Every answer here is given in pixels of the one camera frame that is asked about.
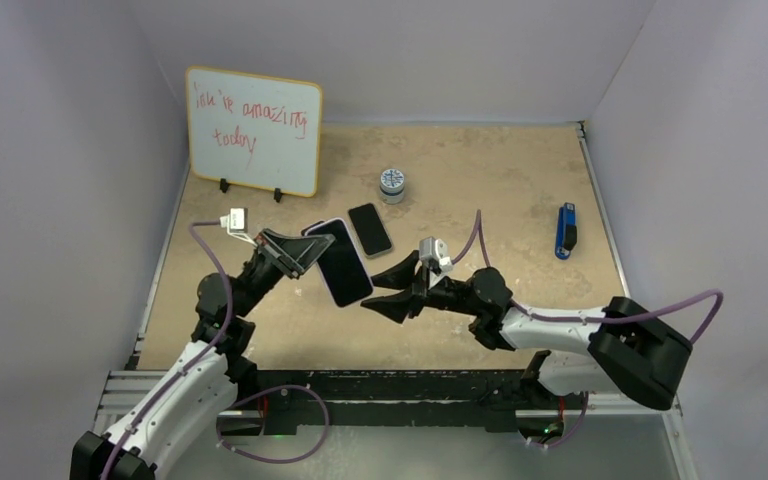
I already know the orange framed whiteboard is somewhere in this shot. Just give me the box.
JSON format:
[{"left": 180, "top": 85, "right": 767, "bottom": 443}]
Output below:
[{"left": 185, "top": 66, "right": 324, "bottom": 198}]

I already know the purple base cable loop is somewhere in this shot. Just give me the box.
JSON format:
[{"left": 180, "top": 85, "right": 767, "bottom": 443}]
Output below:
[{"left": 215, "top": 384, "right": 330, "bottom": 465}]

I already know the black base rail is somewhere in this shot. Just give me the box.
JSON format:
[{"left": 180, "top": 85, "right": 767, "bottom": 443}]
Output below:
[{"left": 238, "top": 369, "right": 584, "bottom": 436}]

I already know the purple phone black screen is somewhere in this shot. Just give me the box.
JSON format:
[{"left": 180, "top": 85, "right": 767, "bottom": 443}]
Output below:
[{"left": 306, "top": 218, "right": 373, "bottom": 307}]

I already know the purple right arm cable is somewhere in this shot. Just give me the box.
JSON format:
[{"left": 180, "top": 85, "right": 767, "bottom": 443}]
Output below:
[{"left": 452, "top": 209, "right": 725, "bottom": 346}]

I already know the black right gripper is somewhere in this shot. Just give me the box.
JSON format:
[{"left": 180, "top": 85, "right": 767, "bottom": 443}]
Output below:
[{"left": 361, "top": 251, "right": 482, "bottom": 325}]

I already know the small black phone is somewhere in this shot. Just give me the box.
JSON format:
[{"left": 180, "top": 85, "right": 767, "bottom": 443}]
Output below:
[{"left": 301, "top": 220, "right": 324, "bottom": 236}]

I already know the phone in pink case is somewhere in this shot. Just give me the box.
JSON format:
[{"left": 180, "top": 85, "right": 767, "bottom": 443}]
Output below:
[{"left": 348, "top": 203, "right": 393, "bottom": 258}]

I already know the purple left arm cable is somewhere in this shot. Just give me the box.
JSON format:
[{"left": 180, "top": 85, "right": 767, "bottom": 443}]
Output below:
[{"left": 99, "top": 221, "right": 236, "bottom": 480}]

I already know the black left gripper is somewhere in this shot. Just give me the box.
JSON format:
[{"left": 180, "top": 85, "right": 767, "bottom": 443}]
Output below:
[{"left": 233, "top": 229, "right": 333, "bottom": 318}]

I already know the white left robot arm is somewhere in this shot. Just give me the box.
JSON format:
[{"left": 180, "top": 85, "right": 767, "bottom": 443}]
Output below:
[{"left": 69, "top": 229, "right": 335, "bottom": 479}]

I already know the blue black stapler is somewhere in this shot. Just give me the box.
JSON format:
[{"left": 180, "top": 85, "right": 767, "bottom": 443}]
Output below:
[{"left": 554, "top": 202, "right": 578, "bottom": 260}]

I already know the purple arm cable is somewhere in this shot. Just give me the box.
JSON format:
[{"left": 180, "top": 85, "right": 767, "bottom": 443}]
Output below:
[
  {"left": 452, "top": 209, "right": 725, "bottom": 346},
  {"left": 99, "top": 221, "right": 236, "bottom": 480}
]

